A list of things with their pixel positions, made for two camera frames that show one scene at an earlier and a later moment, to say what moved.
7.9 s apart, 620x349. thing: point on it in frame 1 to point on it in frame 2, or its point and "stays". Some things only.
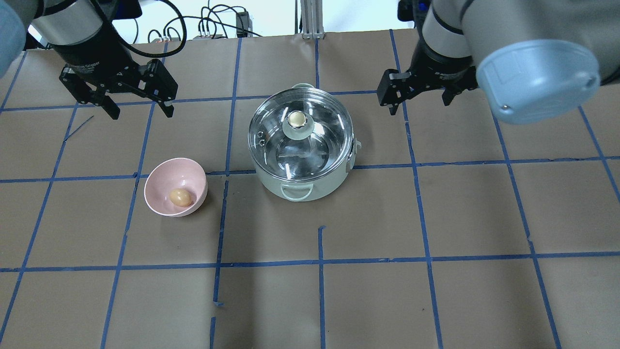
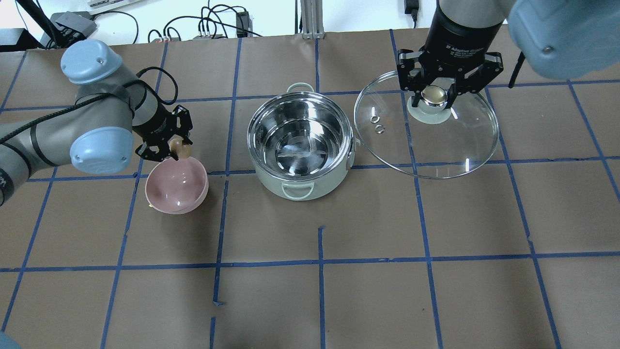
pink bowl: (167, 175) stays
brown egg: (180, 197) to (182, 151)
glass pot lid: (301, 134) to (429, 140)
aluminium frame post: (312, 14) stays
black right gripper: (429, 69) stays
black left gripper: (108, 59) to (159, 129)
